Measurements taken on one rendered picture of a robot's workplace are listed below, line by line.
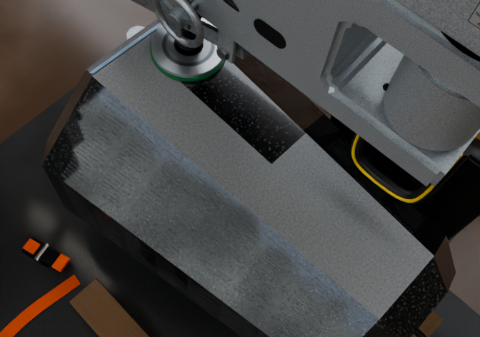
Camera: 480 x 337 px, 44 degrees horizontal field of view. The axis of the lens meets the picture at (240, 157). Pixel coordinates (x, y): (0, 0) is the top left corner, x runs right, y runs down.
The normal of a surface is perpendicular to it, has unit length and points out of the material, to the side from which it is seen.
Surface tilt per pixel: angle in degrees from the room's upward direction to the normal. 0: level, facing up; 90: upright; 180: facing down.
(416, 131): 90
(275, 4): 90
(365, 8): 90
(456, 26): 90
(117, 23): 0
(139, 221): 45
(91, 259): 0
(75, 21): 0
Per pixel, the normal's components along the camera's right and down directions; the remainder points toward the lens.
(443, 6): -0.66, 0.65
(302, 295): -0.42, 0.14
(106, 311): 0.07, -0.44
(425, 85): -0.81, 0.50
